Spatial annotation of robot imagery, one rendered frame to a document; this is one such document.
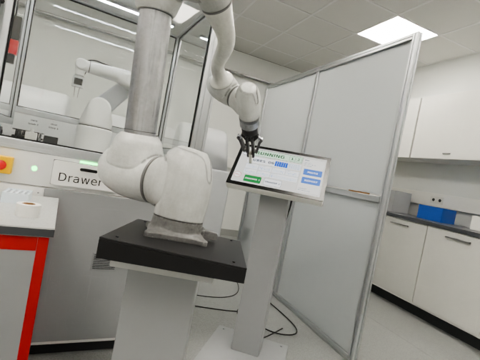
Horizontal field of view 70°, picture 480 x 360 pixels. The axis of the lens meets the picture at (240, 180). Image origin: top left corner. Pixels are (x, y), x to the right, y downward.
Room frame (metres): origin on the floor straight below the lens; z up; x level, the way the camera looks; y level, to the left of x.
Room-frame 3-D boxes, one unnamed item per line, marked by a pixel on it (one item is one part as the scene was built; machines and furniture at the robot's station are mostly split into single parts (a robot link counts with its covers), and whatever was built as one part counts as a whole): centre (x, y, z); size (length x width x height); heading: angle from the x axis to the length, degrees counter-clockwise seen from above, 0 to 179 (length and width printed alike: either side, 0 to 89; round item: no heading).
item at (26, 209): (1.11, 0.66, 0.78); 0.07 x 0.07 x 0.04
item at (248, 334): (1.88, -0.21, 0.51); 0.50 x 0.45 x 1.02; 166
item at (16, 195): (1.30, 0.83, 0.78); 0.12 x 0.08 x 0.04; 26
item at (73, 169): (1.59, 0.70, 0.87); 0.29 x 0.02 x 0.11; 118
